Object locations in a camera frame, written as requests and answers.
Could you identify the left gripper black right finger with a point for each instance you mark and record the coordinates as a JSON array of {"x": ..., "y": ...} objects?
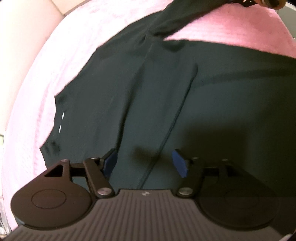
[{"x": 225, "y": 193}]

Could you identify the dark green long-sleeve shirt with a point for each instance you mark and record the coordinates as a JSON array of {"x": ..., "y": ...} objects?
[{"x": 146, "y": 97}]

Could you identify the pink fuzzy bed blanket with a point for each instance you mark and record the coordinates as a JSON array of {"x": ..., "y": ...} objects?
[{"x": 43, "y": 50}]

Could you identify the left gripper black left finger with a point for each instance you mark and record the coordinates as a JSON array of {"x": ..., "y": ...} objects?
[{"x": 64, "y": 193}]

